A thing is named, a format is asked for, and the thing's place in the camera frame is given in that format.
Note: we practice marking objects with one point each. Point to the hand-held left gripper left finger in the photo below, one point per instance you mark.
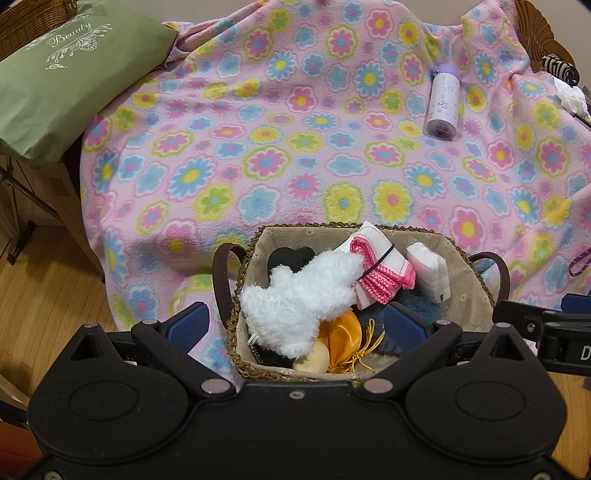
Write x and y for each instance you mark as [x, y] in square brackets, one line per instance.
[187, 328]

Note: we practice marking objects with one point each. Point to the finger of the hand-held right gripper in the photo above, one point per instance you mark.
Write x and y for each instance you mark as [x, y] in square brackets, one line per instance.
[577, 303]
[517, 314]

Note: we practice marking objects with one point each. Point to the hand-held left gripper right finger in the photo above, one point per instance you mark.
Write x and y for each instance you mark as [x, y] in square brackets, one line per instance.
[404, 325]

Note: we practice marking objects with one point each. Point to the white cloth with pink trim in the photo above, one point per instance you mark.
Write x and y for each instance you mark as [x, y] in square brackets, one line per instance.
[383, 281]

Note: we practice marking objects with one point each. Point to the woven basket with fabric lining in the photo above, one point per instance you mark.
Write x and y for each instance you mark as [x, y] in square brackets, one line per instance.
[466, 286]

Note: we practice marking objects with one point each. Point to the white tissue packet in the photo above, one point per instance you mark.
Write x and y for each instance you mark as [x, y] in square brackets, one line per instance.
[427, 267]

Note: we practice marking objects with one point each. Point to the orange satin pouch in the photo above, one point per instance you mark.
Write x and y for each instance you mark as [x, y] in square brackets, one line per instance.
[341, 332]

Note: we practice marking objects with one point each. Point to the white plush rabbit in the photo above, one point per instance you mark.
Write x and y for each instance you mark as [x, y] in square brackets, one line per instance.
[295, 304]

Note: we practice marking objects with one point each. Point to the pink floral fleece blanket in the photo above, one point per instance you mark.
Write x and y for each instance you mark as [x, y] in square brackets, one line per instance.
[300, 152]

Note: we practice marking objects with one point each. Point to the black metal stand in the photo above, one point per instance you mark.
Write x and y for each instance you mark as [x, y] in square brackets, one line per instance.
[27, 194]

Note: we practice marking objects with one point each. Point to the purple white bottle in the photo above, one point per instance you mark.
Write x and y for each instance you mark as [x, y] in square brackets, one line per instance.
[442, 106]

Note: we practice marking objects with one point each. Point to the zebra striped cloth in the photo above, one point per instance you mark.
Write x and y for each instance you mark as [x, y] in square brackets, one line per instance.
[561, 67]

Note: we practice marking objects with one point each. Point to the green printed pillow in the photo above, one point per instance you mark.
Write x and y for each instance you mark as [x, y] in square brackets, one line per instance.
[69, 92]

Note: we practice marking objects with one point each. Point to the brown wicker basket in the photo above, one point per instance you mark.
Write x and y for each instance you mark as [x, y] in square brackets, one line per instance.
[23, 23]

